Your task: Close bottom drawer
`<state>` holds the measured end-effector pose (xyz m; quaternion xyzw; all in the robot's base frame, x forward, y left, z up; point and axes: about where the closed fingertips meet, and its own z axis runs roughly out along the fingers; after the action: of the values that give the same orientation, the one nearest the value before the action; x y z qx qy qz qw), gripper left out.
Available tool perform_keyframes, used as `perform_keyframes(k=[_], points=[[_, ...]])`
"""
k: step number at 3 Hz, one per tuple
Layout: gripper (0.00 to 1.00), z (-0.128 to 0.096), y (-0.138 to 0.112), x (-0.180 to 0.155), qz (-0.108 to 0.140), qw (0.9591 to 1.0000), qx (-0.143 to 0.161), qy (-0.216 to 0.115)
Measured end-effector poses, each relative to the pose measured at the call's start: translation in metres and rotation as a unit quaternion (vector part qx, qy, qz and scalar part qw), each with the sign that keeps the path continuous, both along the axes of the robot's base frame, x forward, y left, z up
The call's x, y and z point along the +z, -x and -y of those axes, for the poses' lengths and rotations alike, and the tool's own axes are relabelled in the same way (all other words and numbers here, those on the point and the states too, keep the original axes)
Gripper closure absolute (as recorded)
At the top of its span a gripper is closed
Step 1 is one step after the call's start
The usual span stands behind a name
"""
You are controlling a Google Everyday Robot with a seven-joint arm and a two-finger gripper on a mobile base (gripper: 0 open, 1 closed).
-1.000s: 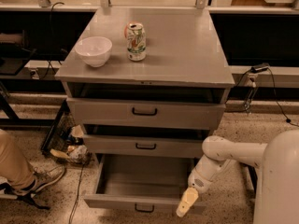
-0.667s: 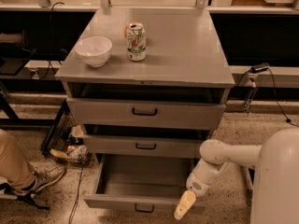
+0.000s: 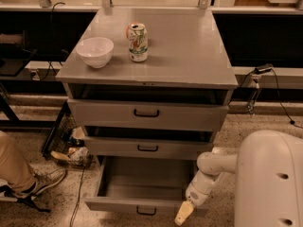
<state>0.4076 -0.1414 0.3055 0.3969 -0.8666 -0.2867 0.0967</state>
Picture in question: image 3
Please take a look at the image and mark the black wire basket with trash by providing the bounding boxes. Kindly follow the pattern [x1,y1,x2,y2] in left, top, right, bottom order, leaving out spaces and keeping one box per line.
[41,102,93,167]

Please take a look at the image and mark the white drink can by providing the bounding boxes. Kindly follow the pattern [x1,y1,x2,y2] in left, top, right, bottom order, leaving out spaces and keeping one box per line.
[126,22,148,62]

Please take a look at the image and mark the grey top drawer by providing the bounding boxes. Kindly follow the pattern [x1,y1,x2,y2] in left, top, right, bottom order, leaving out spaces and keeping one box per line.
[67,92,228,131]

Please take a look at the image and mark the black floor cable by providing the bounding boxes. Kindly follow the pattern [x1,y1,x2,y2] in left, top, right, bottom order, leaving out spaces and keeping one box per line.
[69,165,88,227]

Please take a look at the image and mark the grey middle drawer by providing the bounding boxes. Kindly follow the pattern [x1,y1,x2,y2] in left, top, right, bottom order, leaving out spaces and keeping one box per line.
[84,126,213,160]

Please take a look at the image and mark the black chair base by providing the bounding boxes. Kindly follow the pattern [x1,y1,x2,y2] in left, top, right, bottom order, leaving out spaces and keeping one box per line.
[0,184,50,213]

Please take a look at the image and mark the grey sneaker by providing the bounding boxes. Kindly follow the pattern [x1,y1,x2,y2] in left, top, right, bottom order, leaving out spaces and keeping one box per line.
[12,167,66,199]

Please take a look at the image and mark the white bowl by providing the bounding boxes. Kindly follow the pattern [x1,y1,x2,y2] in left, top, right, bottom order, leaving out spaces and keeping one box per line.
[76,37,114,68]

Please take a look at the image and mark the person leg tan trousers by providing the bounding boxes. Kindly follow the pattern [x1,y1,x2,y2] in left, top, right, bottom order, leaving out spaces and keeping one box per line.
[0,131,36,193]

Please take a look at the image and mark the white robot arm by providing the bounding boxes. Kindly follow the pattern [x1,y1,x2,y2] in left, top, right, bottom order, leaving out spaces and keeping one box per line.
[175,130,303,227]

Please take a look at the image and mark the grey bottom drawer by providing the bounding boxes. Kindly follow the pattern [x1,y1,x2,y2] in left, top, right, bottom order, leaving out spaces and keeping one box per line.
[85,156,196,217]

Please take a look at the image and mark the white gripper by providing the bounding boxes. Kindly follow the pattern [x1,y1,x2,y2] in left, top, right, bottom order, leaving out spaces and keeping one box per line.
[174,171,224,226]

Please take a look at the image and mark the grey drawer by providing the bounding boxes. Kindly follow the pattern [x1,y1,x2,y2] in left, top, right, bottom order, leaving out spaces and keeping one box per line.
[85,156,196,217]
[67,92,228,131]
[84,126,213,160]

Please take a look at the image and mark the black power adapter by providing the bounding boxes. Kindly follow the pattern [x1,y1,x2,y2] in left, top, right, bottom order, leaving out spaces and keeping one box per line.
[254,64,273,75]

